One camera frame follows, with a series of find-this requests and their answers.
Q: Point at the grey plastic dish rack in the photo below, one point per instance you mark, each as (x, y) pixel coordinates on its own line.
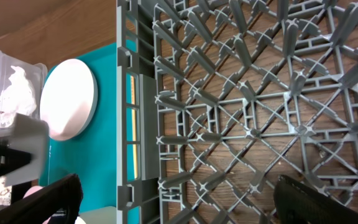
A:
(229, 96)

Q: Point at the teal plastic tray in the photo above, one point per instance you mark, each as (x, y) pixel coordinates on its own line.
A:
(91, 154)

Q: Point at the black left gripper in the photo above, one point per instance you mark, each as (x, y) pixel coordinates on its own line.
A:
(25, 157)

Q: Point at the small white cup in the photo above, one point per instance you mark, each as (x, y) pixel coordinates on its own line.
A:
(105, 215)

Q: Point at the large pink plate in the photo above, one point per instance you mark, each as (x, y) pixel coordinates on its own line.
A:
(69, 99)

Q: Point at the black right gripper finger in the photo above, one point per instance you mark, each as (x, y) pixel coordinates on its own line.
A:
(298, 203)

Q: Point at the clear plastic waste bin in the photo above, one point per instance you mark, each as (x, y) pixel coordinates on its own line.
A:
(36, 74)

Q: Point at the wooden chopstick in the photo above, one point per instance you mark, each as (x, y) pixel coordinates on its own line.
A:
(134, 127)

